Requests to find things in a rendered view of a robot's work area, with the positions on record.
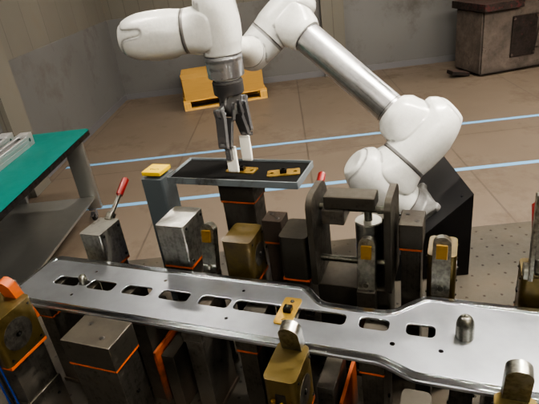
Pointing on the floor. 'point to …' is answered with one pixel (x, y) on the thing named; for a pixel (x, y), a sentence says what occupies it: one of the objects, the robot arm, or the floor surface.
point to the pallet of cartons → (191, 76)
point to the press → (496, 35)
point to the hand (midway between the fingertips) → (239, 155)
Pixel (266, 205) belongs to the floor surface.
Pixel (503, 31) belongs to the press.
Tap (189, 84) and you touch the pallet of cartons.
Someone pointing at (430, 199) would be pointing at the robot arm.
